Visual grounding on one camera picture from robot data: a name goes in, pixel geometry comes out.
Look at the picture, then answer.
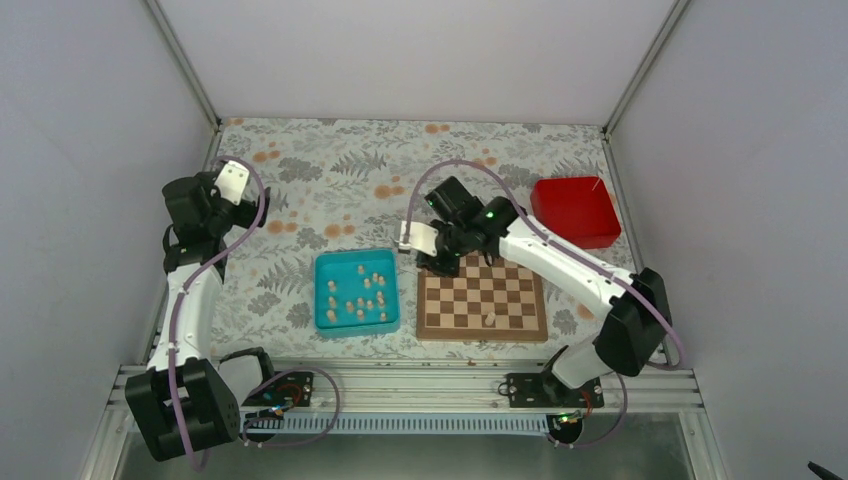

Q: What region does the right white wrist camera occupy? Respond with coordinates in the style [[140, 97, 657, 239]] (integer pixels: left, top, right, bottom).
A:
[[397, 221, 438, 257]]

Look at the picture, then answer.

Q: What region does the red plastic box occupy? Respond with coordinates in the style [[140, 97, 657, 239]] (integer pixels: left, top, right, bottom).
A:
[[530, 176, 622, 249]]

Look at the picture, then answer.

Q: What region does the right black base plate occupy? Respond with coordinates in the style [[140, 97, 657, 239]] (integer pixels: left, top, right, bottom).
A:
[[496, 373, 605, 409]]

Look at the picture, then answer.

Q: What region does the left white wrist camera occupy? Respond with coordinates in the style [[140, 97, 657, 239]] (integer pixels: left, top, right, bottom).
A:
[[213, 161, 251, 206]]

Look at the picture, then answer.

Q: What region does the floral patterned table mat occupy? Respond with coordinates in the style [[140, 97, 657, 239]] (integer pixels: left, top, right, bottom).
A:
[[211, 118, 613, 360]]

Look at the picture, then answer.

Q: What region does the teal plastic tray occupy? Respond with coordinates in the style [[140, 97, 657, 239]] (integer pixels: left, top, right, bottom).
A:
[[314, 249, 401, 339]]

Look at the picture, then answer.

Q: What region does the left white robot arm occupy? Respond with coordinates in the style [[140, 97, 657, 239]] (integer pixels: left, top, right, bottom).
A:
[[125, 165, 279, 461]]

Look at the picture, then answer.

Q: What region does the left aluminium frame post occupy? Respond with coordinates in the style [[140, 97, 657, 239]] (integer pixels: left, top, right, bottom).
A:
[[143, 0, 221, 131]]

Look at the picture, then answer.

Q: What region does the aluminium frame post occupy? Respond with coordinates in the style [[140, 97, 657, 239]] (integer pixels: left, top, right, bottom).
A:
[[143, 0, 221, 131], [603, 0, 692, 139]]

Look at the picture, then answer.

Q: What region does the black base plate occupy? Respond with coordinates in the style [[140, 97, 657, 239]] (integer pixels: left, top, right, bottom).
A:
[[245, 371, 314, 410], [496, 373, 605, 409]]

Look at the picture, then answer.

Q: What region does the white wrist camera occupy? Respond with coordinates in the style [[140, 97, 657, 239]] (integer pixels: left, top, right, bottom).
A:
[[213, 161, 251, 206], [397, 221, 438, 257]]

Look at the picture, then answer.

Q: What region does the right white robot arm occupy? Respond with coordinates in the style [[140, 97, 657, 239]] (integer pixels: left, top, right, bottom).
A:
[[398, 177, 672, 407]]

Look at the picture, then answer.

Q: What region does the wooden chess board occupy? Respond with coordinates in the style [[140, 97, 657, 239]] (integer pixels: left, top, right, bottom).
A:
[[416, 254, 548, 343]]

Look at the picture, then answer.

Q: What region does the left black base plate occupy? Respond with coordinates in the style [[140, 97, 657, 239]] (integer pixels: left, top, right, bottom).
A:
[[245, 371, 314, 410]]

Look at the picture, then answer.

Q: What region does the right aluminium frame post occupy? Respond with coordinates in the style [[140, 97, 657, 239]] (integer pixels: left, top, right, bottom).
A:
[[603, 0, 692, 139]]

